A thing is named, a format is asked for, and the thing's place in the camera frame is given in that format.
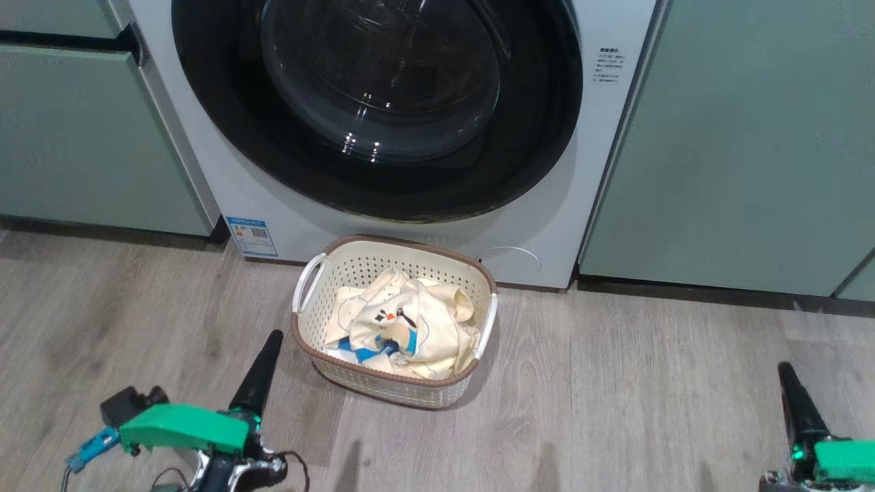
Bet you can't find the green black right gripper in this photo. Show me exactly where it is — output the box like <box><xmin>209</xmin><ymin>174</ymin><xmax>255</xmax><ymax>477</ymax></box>
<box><xmin>777</xmin><ymin>361</ymin><xmax>875</xmax><ymax>486</ymax></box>

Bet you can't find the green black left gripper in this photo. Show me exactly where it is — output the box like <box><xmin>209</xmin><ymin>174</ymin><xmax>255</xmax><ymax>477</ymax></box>
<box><xmin>118</xmin><ymin>329</ymin><xmax>285</xmax><ymax>457</ymax></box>

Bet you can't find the blue white garment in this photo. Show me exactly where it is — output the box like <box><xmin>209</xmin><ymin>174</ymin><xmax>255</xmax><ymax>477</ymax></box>
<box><xmin>334</xmin><ymin>331</ymin><xmax>420</xmax><ymax>365</ymax></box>

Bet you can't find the cream printed garment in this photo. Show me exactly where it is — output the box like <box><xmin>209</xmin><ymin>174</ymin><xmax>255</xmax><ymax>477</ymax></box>
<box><xmin>322</xmin><ymin>266</ymin><xmax>482</xmax><ymax>382</ymax></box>

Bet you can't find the black glass washing machine door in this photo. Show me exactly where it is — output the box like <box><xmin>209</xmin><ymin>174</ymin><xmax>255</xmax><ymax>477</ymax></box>
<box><xmin>170</xmin><ymin>0</ymin><xmax>584</xmax><ymax>225</ymax></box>

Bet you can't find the cream perforated laundry basket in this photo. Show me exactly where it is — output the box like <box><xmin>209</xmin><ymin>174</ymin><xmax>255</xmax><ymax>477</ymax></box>
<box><xmin>290</xmin><ymin>234</ymin><xmax>499</xmax><ymax>411</ymax></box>

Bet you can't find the white washing machine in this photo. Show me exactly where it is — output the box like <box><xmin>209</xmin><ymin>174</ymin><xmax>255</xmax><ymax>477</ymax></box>
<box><xmin>126</xmin><ymin>0</ymin><xmax>669</xmax><ymax>292</ymax></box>

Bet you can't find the blue energy label sticker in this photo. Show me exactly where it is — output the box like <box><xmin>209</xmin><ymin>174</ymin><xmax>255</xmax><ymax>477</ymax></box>
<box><xmin>225</xmin><ymin>215</ymin><xmax>280</xmax><ymax>259</ymax></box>

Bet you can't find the round filter cover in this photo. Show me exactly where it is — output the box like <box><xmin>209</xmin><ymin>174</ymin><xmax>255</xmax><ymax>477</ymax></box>
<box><xmin>477</xmin><ymin>245</ymin><xmax>543</xmax><ymax>280</ymax></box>

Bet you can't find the green cabinet right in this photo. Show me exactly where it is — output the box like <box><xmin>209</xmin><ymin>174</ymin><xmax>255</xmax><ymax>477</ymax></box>
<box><xmin>579</xmin><ymin>0</ymin><xmax>875</xmax><ymax>299</ymax></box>

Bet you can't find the green cabinet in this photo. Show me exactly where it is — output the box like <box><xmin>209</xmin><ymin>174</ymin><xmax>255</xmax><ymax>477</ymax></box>
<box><xmin>0</xmin><ymin>44</ymin><xmax>219</xmax><ymax>238</ymax></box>
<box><xmin>579</xmin><ymin>0</ymin><xmax>875</xmax><ymax>299</ymax></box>

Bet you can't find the green cabinet left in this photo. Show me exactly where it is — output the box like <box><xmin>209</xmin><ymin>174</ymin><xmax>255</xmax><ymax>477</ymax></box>
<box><xmin>0</xmin><ymin>44</ymin><xmax>219</xmax><ymax>238</ymax></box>

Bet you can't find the short green cabinet drawer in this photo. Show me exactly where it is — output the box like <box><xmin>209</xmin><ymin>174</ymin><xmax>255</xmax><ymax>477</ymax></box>
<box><xmin>0</xmin><ymin>0</ymin><xmax>131</xmax><ymax>40</ymax></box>

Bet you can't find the thin black red wire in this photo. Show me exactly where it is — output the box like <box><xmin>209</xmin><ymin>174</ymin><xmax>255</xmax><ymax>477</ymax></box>
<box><xmin>272</xmin><ymin>449</ymin><xmax>310</xmax><ymax>492</ymax></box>

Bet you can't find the black cable with blue connector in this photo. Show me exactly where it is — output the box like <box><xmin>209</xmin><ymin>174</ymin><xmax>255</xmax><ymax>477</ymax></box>
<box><xmin>59</xmin><ymin>426</ymin><xmax>121</xmax><ymax>492</ymax></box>

